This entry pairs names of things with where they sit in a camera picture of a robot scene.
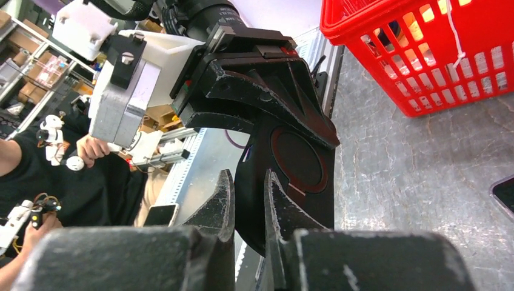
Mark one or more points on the red plastic shopping basket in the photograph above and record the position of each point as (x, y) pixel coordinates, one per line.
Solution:
(427, 56)

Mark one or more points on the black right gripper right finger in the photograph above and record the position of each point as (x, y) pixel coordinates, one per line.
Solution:
(301, 254)

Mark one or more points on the white framed phone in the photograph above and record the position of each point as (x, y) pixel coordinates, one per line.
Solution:
(163, 215)

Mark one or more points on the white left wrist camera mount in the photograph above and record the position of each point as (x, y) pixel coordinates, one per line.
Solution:
(140, 71)

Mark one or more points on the black phone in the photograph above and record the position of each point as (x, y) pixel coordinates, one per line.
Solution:
(304, 169)

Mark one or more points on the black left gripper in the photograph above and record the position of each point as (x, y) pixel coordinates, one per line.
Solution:
(240, 74)

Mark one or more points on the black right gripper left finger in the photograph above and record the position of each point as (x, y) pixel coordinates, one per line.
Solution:
(199, 254)

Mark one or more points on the white cable duct rail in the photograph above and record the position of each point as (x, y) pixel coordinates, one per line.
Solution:
(182, 160)

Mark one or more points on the person in black shirt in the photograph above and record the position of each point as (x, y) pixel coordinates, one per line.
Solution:
(105, 193)

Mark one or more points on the phone in clear case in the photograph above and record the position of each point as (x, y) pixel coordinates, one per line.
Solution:
(502, 193)

